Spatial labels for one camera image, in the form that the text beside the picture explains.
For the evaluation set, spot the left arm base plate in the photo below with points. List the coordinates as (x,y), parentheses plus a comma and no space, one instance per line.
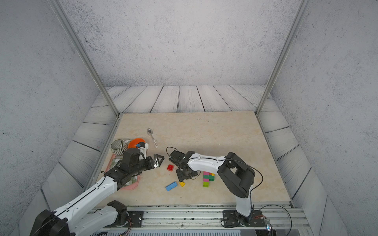
(134,218)

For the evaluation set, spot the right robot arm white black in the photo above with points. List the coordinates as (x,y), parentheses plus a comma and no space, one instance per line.
(236,174)

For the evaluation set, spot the pink tray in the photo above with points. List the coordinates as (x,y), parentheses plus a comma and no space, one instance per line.
(133,184)

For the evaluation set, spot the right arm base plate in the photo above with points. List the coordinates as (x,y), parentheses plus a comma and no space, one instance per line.
(232,219)

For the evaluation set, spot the red lego brick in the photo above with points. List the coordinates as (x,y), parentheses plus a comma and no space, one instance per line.
(170,168)

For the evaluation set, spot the left frame post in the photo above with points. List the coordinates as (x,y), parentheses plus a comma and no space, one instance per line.
(63,19)

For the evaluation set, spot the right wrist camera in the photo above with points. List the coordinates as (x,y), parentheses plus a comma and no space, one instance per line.
(178,158)

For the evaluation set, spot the orange plastic bowl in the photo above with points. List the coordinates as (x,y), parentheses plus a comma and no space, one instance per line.
(137,143)

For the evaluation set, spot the frame post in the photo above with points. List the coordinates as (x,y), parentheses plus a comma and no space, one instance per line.
(293,31)
(63,19)

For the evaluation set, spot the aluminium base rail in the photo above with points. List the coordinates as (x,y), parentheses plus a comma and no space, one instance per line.
(279,215)

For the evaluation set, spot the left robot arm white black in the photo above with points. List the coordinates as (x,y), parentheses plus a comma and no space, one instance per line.
(71,219)

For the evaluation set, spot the long blue lego brick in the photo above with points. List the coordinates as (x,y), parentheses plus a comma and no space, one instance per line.
(171,186)

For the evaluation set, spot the grey ribbed cup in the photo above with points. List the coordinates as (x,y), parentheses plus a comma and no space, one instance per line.
(119,146)

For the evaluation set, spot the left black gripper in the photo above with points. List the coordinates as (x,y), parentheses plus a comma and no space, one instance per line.
(155,160)

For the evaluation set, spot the right frame post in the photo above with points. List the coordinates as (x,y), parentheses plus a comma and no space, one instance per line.
(293,31)

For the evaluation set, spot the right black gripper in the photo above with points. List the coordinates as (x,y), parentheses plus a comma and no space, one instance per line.
(180,177)

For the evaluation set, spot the dark green lego brick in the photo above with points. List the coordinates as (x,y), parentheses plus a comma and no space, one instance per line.
(210,178)

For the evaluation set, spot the metal spoon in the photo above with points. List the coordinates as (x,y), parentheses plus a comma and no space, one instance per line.
(150,133)

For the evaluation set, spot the green checkered cloth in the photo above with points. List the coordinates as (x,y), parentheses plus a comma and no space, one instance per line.
(113,163)

